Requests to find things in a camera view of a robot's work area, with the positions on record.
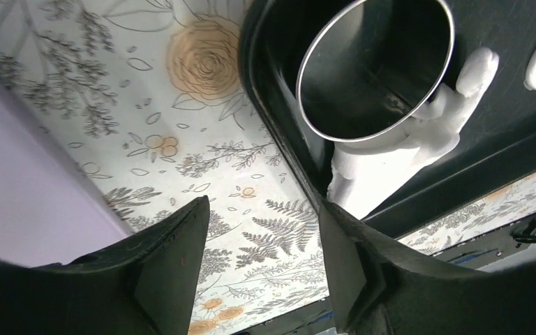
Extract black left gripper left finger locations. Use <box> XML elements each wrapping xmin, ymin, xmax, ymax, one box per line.
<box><xmin>0</xmin><ymin>196</ymin><xmax>210</xmax><ymax>334</ymax></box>

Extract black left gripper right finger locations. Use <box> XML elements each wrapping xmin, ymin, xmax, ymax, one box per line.
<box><xmin>319</xmin><ymin>201</ymin><xmax>536</xmax><ymax>334</ymax></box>

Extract white dough disc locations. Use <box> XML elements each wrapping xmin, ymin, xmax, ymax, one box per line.
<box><xmin>327</xmin><ymin>47</ymin><xmax>500</xmax><ymax>219</ymax></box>

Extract black baking tray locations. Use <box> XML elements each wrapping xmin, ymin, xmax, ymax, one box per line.
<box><xmin>239</xmin><ymin>1</ymin><xmax>536</xmax><ymax>237</ymax></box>

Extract round metal cutter ring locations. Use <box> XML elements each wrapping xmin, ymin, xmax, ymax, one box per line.
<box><xmin>295</xmin><ymin>0</ymin><xmax>456</xmax><ymax>144</ymax></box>

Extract purple plastic tray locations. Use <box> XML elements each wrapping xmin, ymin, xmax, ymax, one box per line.
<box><xmin>0</xmin><ymin>84</ymin><xmax>130</xmax><ymax>267</ymax></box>

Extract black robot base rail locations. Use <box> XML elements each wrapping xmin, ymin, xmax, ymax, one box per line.
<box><xmin>230</xmin><ymin>203</ymin><xmax>536</xmax><ymax>335</ymax></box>

